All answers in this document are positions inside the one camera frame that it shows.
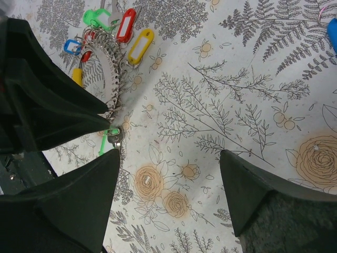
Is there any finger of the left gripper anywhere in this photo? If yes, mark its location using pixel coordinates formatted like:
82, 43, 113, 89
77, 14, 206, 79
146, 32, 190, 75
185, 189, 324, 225
7, 18, 107, 113
26, 105, 110, 150

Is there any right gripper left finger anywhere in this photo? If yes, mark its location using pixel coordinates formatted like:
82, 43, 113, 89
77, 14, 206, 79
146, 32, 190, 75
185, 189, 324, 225
1, 149, 121, 252

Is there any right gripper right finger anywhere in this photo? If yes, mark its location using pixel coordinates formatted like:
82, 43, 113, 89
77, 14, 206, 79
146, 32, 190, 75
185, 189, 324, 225
220, 150, 336, 252

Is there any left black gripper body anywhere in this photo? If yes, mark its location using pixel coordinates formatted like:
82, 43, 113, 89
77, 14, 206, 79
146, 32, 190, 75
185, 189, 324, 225
1, 17, 39, 153

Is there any metal key organizer ring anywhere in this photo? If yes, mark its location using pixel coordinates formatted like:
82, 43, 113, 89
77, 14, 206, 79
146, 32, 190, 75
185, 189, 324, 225
78, 28, 132, 119

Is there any green tag key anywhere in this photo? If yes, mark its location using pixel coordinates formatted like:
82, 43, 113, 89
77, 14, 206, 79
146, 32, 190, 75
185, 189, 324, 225
98, 126, 125, 156

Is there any red key tag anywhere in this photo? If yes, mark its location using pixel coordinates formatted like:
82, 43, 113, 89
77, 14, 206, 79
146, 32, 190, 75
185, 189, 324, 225
116, 8, 136, 43

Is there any yellow key tag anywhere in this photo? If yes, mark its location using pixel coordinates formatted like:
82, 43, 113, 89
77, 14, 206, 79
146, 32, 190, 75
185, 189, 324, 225
128, 28, 154, 65

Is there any blue tag key far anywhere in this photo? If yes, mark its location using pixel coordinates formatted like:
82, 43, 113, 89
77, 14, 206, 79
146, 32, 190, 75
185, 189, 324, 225
317, 4, 336, 53

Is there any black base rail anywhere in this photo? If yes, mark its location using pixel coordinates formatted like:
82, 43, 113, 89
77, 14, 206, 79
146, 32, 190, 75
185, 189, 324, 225
1, 152, 57, 195

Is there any blue key tag on ring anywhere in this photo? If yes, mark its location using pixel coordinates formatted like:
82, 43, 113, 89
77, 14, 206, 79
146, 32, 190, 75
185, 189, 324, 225
63, 39, 82, 56

